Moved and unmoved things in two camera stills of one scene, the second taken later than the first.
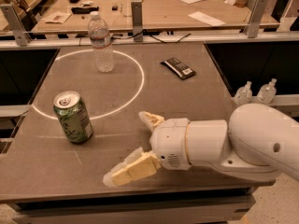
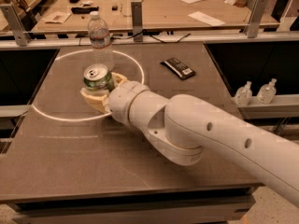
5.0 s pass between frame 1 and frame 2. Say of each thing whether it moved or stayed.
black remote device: stayed
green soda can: moved
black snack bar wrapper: stayed
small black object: stayed
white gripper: moved
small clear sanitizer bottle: stayed
